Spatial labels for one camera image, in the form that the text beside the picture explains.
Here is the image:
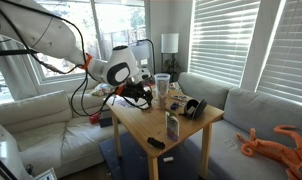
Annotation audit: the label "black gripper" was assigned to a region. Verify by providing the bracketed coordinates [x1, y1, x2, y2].
[121, 82, 154, 111]

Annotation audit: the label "stack of wooden blocks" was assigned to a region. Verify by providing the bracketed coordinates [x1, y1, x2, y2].
[158, 79, 168, 109]

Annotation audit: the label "wooden table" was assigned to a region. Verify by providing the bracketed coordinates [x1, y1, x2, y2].
[104, 84, 225, 180]

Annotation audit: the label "clear plastic container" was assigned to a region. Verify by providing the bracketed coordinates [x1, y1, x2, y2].
[154, 72, 171, 110]

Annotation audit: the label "colourful sticker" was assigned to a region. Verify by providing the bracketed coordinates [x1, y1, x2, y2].
[114, 97, 136, 109]

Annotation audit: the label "small patterned packet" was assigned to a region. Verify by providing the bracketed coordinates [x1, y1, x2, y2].
[170, 94, 189, 102]

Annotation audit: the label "black remote control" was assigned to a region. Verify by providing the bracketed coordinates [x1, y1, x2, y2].
[147, 136, 166, 150]

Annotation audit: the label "green house plant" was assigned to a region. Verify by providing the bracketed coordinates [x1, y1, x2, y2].
[162, 54, 182, 83]

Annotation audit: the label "floral pillow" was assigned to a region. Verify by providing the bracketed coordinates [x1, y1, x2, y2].
[90, 82, 116, 98]

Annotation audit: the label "dark book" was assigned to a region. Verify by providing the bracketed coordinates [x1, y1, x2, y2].
[98, 116, 114, 129]

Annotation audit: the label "black headphones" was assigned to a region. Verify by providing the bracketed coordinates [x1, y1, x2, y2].
[179, 98, 208, 120]

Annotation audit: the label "white panel on stand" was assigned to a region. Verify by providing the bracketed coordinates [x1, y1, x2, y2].
[129, 38, 156, 79]

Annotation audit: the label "small red box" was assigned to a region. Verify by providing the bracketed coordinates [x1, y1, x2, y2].
[88, 112, 102, 125]

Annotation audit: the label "white floor lamp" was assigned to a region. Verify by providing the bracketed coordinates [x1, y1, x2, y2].
[161, 32, 180, 73]

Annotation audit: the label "dark blue rug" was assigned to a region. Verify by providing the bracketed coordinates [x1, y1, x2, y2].
[99, 131, 219, 180]

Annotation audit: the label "white framed window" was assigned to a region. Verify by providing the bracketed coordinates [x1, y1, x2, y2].
[24, 0, 149, 85]

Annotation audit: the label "wide white window blinds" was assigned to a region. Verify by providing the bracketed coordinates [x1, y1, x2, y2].
[188, 0, 261, 87]

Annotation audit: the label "white leather couch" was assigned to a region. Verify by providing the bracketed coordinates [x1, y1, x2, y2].
[0, 89, 129, 179]

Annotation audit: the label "grey couch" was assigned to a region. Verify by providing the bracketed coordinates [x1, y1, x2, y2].
[177, 72, 302, 180]

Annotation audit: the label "narrow white window blinds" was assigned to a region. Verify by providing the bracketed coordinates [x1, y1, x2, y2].
[256, 0, 302, 106]

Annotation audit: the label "orange octopus plush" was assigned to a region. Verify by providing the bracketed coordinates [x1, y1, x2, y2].
[236, 124, 302, 180]

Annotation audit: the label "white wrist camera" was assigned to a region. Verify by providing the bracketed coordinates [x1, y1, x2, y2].
[138, 68, 152, 81]

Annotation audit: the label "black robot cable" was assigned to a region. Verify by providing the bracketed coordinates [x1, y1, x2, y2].
[0, 0, 151, 118]

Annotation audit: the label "white picture frame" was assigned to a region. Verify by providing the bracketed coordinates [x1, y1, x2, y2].
[32, 167, 58, 180]

